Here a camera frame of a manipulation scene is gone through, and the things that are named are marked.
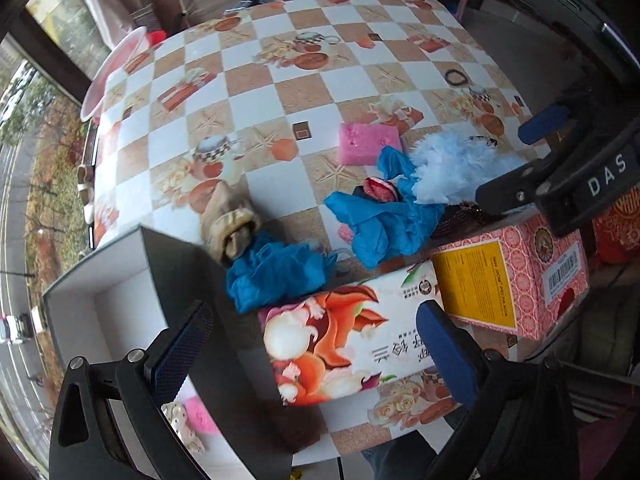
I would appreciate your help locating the pink sponge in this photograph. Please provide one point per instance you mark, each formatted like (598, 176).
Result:
(365, 142)

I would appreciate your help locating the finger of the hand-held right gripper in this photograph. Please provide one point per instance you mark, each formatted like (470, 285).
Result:
(505, 192)
(542, 122)

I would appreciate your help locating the pink plush toy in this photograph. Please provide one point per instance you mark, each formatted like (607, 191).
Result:
(200, 415)

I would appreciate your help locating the pink patterned box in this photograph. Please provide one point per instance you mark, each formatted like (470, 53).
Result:
(520, 270)

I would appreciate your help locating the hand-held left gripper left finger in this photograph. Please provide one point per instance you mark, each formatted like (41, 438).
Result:
(182, 355)

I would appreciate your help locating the white floral printed box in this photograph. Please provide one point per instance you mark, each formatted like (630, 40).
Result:
(350, 325)

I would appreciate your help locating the blue cloth right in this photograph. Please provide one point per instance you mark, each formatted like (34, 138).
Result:
(385, 220)

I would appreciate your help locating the blue cloth left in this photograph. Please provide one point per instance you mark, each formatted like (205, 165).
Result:
(275, 275)

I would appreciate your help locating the person's leg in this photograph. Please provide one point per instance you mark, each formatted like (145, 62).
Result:
(400, 460)

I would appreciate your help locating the pale blue fluffy ball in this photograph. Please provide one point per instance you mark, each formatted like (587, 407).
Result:
(450, 170)

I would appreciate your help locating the beige knitted sock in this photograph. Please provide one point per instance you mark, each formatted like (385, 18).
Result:
(230, 225)

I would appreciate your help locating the red gold box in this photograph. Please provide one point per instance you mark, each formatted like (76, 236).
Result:
(617, 235)

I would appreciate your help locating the small white plush bear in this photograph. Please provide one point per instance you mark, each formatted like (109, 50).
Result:
(180, 425)

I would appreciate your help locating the pink red knit sock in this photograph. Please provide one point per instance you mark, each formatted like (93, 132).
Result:
(380, 187)

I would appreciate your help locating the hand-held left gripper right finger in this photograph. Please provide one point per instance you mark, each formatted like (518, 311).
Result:
(450, 355)

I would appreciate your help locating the blue cloth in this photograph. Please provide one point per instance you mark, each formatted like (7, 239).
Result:
(275, 275)
(385, 220)

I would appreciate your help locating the grey box with white interior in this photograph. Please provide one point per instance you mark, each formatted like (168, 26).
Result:
(125, 300)

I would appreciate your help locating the pink plastic basin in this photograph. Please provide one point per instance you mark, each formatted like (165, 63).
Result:
(115, 75)

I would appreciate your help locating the red plastic basin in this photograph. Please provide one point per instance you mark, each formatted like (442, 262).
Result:
(157, 36)

